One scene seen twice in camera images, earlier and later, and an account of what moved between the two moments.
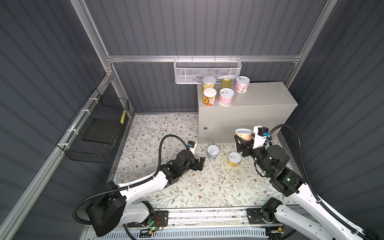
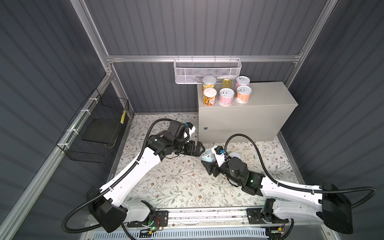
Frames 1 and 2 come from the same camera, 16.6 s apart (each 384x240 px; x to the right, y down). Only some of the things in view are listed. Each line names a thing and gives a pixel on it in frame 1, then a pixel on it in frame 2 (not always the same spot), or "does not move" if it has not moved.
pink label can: [242, 84] does not move
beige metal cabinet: [269, 104] does not move
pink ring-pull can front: [226, 95] does not move
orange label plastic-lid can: [209, 96] does not move
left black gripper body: [194, 166] to [189, 149]
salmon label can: [245, 134] to [243, 95]
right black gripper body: [248, 147] to [224, 169]
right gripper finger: [239, 142] to [208, 166]
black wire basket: [92, 135] does not move
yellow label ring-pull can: [234, 159] does not move
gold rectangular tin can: [226, 83] does not move
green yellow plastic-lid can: [208, 81] does not move
